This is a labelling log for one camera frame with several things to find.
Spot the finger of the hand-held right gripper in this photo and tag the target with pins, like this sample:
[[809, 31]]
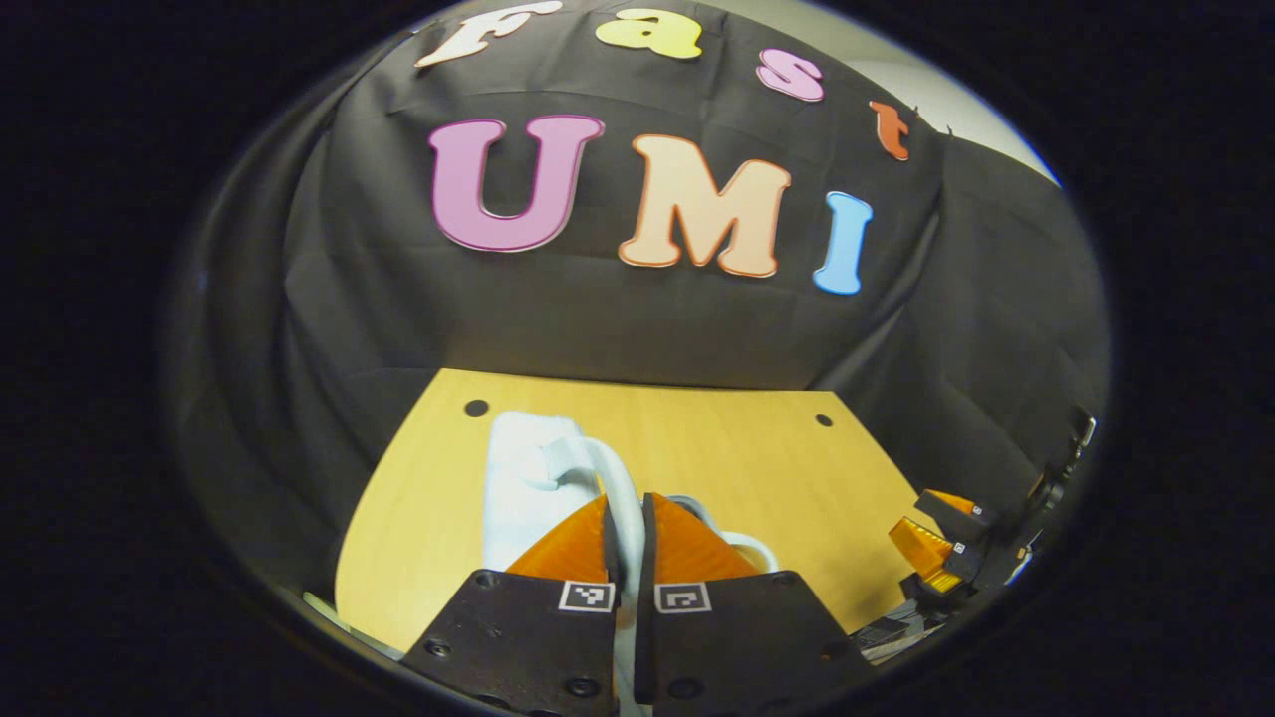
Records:
[[931, 553], [961, 506]]

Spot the small pale suitcase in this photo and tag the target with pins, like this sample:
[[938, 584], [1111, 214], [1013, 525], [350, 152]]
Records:
[[528, 478]]

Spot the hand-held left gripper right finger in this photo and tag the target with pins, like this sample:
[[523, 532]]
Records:
[[645, 558]]

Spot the black backdrop cloth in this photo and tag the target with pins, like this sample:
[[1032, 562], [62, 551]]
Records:
[[598, 319]]

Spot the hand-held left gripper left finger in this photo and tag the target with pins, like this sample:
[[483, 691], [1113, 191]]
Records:
[[611, 553]]

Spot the grey flat object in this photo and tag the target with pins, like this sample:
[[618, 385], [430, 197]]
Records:
[[887, 637]]

